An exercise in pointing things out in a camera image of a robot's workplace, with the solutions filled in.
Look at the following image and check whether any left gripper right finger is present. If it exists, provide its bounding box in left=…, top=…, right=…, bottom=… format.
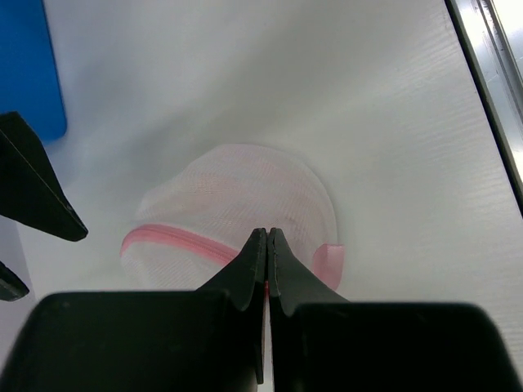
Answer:
left=267, top=229, right=522, bottom=391

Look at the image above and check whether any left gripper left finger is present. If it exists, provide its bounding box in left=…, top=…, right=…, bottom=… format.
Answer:
left=1, top=229, right=266, bottom=391

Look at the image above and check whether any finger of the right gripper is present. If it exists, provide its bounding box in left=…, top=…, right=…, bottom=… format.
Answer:
left=1, top=112, right=88, bottom=242
left=0, top=262, right=29, bottom=301

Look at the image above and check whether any blue plastic bin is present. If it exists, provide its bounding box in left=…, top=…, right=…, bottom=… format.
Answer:
left=1, top=0, right=67, bottom=144

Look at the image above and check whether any aluminium side frame rail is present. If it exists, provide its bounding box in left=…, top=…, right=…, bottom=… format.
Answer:
left=445, top=0, right=522, bottom=207

